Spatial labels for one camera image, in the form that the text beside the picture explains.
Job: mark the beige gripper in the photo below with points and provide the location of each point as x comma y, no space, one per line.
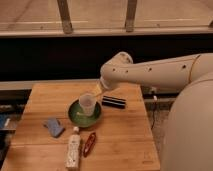
106,86

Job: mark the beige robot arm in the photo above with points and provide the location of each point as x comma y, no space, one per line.
188,142

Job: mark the translucent plastic cup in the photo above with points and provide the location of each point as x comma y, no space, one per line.
87,102

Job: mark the black eraser block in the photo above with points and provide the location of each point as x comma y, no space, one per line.
114,102

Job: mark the green bowl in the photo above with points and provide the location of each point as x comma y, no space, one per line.
78,118

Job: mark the red pocket knife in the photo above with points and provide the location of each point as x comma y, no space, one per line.
89,144

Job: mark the white plastic bottle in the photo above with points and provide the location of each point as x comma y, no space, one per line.
73,151

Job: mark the metal frame post left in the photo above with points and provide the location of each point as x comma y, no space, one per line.
65,16

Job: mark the metal frame post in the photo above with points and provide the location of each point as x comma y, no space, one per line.
65,16
130,15

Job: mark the metal frame post right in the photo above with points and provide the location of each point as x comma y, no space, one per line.
130,15

